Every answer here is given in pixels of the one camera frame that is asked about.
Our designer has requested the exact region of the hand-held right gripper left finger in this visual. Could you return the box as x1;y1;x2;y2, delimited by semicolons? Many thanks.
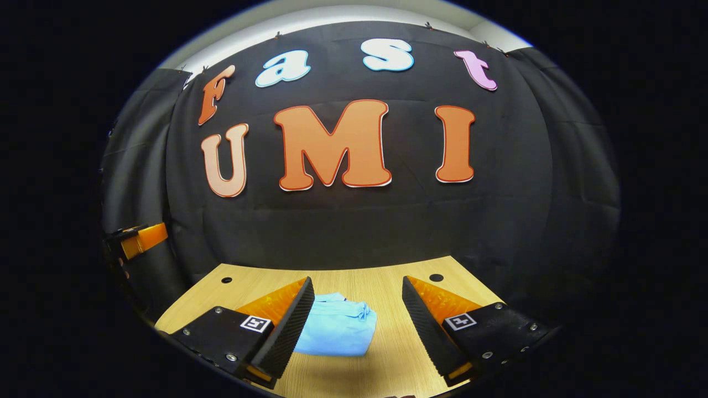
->
157;276;316;390

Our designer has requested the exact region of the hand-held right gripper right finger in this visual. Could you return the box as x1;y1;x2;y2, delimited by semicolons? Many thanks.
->
402;275;559;387

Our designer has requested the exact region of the light blue T-shirt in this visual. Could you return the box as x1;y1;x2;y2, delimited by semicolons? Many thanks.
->
293;292;378;357

